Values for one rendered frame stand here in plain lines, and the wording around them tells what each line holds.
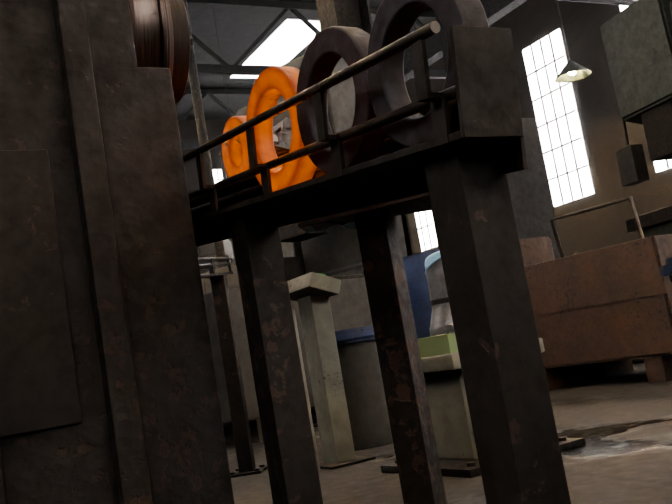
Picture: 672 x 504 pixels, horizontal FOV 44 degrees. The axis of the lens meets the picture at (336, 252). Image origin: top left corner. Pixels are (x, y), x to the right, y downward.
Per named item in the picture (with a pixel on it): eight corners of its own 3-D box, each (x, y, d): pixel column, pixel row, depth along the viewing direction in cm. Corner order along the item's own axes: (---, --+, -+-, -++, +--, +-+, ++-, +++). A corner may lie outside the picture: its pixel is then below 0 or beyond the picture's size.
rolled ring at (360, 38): (311, 45, 114) (289, 44, 112) (385, 9, 98) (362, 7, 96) (322, 180, 115) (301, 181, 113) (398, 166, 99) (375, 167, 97)
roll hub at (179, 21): (177, 82, 179) (159, -41, 182) (142, 123, 203) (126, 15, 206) (202, 82, 182) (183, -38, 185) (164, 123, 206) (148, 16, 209)
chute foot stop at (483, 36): (464, 137, 79) (451, 24, 79) (460, 138, 79) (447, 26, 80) (524, 136, 82) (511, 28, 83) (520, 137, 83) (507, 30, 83)
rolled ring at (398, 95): (381, 4, 98) (357, 3, 97) (483, -55, 82) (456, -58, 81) (397, 160, 98) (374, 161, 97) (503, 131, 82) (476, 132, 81)
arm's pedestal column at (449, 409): (488, 444, 256) (472, 360, 260) (586, 445, 223) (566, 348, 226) (381, 472, 236) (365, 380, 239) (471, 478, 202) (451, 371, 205)
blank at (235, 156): (247, 197, 182) (261, 195, 184) (253, 128, 176) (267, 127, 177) (218, 172, 194) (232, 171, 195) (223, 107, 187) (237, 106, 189)
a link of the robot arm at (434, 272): (448, 299, 243) (440, 254, 245) (485, 292, 233) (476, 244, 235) (421, 302, 235) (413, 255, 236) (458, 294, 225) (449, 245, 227)
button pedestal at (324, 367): (336, 470, 256) (303, 272, 264) (302, 467, 277) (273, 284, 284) (380, 459, 264) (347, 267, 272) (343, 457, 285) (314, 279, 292)
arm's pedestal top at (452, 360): (470, 361, 254) (468, 347, 255) (545, 351, 227) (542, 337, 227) (384, 377, 237) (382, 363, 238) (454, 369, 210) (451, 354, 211)
